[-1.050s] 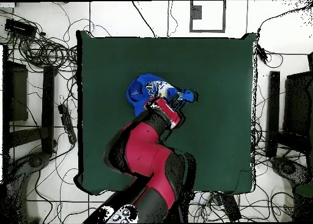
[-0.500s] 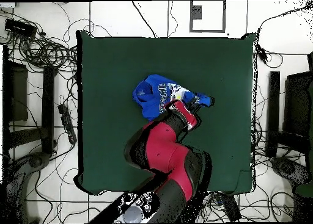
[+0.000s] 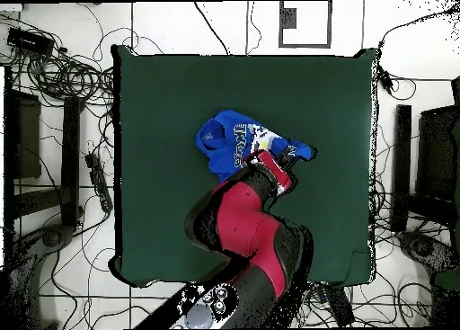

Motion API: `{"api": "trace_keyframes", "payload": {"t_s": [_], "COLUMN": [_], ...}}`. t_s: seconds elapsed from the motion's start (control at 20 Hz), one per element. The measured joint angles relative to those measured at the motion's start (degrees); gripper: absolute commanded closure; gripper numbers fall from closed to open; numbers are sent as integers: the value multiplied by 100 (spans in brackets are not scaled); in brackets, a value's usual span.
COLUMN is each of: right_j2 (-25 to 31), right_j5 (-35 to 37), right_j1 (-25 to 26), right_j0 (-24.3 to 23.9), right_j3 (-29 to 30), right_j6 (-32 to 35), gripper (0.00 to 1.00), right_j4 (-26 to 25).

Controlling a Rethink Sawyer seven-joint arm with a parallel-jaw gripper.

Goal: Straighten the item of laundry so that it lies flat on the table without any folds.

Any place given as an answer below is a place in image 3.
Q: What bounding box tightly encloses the black rectangular floor device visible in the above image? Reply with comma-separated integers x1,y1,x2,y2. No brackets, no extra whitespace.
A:
323,284,357,327

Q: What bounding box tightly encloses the black power strip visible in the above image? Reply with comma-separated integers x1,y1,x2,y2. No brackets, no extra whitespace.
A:
84,152,114,213

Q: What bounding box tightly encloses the tangled black cable bundle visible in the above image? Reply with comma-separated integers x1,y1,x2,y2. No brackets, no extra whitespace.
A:
0,11,116,108

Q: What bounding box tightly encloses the black metal frame stand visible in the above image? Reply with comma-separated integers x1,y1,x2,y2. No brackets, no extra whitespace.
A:
390,76,460,234
3,66,84,234

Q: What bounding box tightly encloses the black electronics box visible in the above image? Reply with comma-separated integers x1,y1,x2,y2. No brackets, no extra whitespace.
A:
5,26,56,57

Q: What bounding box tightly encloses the dark green table cloth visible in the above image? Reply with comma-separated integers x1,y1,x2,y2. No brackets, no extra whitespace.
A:
109,43,378,289

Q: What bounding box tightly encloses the small dark grey square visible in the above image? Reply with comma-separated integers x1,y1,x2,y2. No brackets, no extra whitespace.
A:
280,7,298,30

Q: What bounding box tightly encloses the dark green round object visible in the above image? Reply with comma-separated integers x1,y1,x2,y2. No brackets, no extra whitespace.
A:
432,270,460,291

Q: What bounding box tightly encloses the black plug adapter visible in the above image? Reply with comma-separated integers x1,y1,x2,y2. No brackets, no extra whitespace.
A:
376,66,396,95

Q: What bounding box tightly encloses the dark grey floor stand base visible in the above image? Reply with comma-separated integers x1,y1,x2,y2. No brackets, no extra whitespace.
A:
396,230,460,327
0,223,76,330

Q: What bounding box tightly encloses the black floor cable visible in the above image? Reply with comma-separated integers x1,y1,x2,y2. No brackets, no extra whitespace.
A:
193,0,231,56

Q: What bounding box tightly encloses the grey square floor frame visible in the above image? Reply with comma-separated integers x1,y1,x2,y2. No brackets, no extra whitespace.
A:
279,0,332,49

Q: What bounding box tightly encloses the blue printed T-shirt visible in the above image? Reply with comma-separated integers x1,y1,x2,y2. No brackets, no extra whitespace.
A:
194,109,318,183

